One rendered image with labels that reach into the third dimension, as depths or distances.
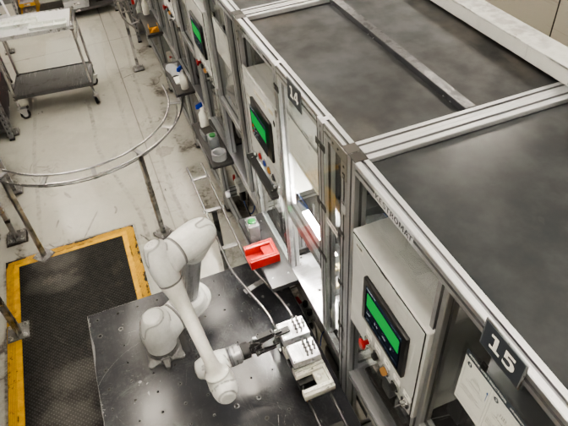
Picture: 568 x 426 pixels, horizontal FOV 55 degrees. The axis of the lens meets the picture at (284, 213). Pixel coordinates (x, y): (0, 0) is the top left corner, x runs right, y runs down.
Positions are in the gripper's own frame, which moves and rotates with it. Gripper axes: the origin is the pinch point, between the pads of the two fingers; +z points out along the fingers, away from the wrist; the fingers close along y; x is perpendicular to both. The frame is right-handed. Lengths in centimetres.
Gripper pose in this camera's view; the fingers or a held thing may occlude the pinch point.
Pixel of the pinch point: (283, 334)
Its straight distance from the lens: 250.1
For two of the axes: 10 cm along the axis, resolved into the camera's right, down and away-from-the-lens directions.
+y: -1.2, -7.1, -7.0
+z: 9.2, -3.4, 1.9
